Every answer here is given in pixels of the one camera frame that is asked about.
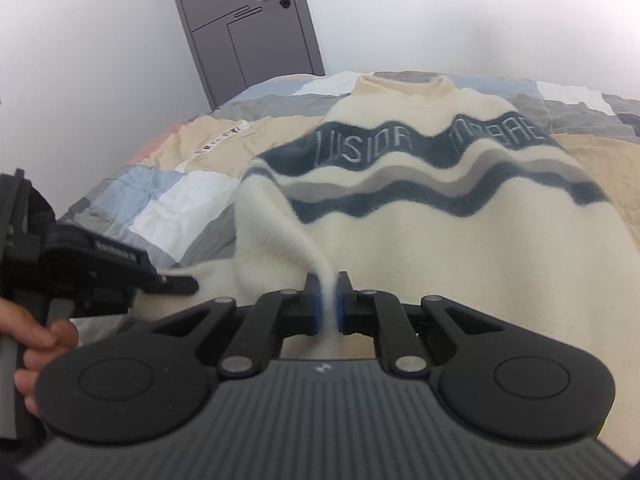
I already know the cream sweater with blue stripes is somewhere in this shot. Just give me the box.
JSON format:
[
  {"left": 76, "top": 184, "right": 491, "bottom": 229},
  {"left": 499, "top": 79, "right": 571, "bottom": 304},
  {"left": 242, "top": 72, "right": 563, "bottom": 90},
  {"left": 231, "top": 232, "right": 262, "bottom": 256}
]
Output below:
[{"left": 134, "top": 72, "right": 640, "bottom": 453}]

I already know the grey bedroom door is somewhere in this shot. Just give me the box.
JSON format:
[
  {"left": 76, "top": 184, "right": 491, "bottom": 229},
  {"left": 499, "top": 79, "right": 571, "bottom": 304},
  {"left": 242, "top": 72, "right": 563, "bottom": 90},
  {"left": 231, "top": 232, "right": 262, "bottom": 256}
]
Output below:
[{"left": 176, "top": 0, "right": 326, "bottom": 107}]

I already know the person's left hand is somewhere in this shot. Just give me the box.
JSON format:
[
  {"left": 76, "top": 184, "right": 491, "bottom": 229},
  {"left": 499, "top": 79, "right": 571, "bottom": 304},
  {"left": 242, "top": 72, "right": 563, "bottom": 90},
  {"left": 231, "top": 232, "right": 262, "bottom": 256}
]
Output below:
[{"left": 0, "top": 299, "right": 79, "bottom": 418}]

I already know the patchwork checkered bed quilt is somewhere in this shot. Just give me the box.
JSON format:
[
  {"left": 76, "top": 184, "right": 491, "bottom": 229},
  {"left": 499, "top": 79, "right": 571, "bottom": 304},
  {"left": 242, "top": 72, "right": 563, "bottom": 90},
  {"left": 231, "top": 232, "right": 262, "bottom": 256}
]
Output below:
[{"left": 62, "top": 70, "right": 639, "bottom": 269}]

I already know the white quilt label tag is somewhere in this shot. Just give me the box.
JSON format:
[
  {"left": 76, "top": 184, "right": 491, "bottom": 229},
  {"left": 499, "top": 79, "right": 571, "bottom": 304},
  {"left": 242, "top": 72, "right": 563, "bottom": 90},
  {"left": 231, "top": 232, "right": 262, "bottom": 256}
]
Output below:
[{"left": 194, "top": 120, "right": 250, "bottom": 156}]

